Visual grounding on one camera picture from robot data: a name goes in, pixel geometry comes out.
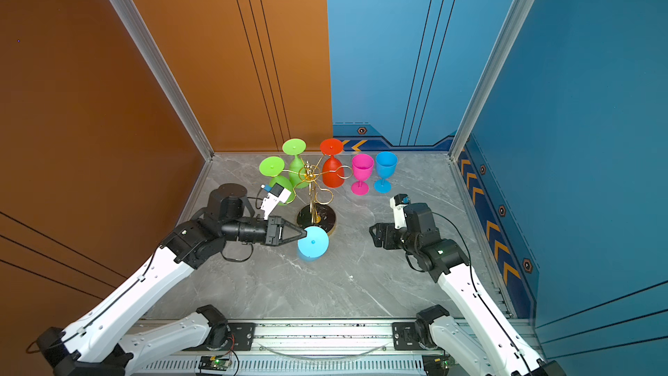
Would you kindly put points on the gold wine glass rack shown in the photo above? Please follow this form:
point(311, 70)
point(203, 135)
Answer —
point(318, 211)

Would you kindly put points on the right green circuit board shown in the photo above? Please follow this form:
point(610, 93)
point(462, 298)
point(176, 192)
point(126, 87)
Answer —
point(438, 365)

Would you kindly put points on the green circuit board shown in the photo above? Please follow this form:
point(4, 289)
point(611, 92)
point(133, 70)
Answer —
point(438, 365)
point(214, 363)

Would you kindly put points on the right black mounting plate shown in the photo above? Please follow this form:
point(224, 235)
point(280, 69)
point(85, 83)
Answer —
point(406, 337)

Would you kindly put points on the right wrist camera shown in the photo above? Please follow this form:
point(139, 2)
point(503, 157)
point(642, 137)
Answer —
point(398, 204)

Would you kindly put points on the blue wine glass front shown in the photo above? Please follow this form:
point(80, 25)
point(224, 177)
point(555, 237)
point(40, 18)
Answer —
point(314, 245)

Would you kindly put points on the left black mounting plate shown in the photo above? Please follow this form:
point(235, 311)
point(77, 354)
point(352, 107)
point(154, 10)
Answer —
point(237, 336)

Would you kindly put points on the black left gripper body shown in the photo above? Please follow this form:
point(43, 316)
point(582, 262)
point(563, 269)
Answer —
point(272, 230)

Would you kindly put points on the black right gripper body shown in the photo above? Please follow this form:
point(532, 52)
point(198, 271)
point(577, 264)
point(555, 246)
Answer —
point(394, 238)

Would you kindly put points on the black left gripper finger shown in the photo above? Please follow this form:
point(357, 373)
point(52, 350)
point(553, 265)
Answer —
point(294, 239)
point(293, 230)

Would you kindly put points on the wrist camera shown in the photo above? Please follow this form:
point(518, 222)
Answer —
point(398, 204)
point(275, 195)

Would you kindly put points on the black mounting plate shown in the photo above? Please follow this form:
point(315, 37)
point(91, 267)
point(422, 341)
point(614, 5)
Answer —
point(406, 337)
point(237, 336)

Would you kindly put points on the green wine glass back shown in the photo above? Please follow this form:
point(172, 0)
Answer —
point(296, 172)

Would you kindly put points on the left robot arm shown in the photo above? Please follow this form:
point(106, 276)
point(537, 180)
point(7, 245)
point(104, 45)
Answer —
point(99, 342)

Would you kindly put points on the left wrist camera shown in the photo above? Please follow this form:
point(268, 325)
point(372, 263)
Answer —
point(275, 195)

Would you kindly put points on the pink wine glass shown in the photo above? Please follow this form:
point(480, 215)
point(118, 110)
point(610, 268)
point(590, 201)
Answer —
point(362, 167)

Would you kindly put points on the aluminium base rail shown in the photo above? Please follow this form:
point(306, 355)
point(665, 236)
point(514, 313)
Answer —
point(305, 347)

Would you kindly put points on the red wine glass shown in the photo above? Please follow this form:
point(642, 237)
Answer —
point(332, 168)

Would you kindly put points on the blue wine glass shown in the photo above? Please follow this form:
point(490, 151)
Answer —
point(314, 245)
point(386, 163)

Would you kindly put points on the green wine glass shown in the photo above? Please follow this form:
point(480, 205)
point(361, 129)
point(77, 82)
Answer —
point(296, 172)
point(273, 168)

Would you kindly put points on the left green circuit board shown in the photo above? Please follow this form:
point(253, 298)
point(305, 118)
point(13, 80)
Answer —
point(214, 363)

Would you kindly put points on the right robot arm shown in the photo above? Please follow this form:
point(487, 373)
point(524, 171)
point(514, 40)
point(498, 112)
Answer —
point(493, 347)

